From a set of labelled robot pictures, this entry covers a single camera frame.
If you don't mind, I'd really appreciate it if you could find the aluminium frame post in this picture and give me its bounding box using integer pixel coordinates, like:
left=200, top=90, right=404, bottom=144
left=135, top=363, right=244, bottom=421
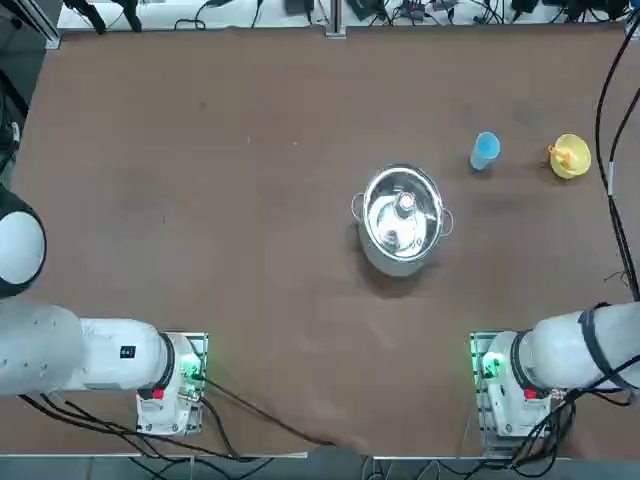
left=325, top=0, right=347, bottom=39

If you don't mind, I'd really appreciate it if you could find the stainless steel cooking pot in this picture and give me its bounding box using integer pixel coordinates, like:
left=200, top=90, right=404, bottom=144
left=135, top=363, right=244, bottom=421
left=350, top=162, right=455, bottom=278

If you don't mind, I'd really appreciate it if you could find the black tripod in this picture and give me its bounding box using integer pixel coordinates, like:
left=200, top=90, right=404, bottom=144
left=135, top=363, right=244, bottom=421
left=62, top=0, right=142, bottom=35

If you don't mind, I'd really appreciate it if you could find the glass pot lid with knob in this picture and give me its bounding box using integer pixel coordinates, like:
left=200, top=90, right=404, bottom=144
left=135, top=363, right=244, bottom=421
left=363, top=167, right=445, bottom=261

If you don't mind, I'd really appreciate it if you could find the yellow plastic bowl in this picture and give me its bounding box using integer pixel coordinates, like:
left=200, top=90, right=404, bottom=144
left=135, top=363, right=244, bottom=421
left=547, top=133, right=592, bottom=180

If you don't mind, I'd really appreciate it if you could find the aluminium frame rail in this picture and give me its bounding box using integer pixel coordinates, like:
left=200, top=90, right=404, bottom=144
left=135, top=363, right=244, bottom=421
left=9, top=0, right=62, bottom=50

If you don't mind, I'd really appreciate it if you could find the black table cable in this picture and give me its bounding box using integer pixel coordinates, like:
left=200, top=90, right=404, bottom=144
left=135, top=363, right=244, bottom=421
left=202, top=377, right=337, bottom=446

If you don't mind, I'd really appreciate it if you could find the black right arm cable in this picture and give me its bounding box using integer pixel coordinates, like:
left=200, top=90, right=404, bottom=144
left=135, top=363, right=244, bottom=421
left=594, top=19, right=640, bottom=301

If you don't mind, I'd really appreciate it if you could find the blue plastic cup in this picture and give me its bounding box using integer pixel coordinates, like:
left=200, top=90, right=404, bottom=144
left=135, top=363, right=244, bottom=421
left=469, top=131, right=501, bottom=173

